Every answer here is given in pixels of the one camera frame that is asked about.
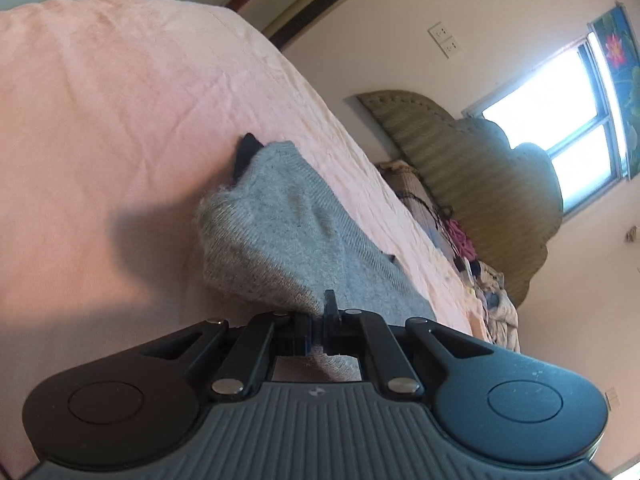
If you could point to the pile of light clothes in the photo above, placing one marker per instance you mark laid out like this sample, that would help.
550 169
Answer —
495 305

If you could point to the olive padded headboard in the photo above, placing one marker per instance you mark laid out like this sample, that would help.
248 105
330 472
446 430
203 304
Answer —
475 180

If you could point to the pink bed blanket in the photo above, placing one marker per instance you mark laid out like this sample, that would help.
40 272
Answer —
100 120

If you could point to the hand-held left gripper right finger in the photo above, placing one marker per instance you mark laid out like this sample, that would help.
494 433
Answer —
330 320

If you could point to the white wall socket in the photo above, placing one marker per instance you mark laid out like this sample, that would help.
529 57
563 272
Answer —
439 33
452 46

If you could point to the grey sweater with navy sleeves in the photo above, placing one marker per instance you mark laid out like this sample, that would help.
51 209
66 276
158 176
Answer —
300 240

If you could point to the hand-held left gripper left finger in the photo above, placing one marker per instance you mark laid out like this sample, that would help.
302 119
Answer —
300 335

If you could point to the window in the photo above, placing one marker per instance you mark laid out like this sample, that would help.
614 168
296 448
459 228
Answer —
565 110

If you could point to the magenta garment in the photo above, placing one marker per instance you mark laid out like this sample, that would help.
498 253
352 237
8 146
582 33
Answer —
457 237

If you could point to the lotus print wall hanging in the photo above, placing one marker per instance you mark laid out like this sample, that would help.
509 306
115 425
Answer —
620 75

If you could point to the beige wall socket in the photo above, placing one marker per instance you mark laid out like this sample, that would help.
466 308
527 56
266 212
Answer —
612 395

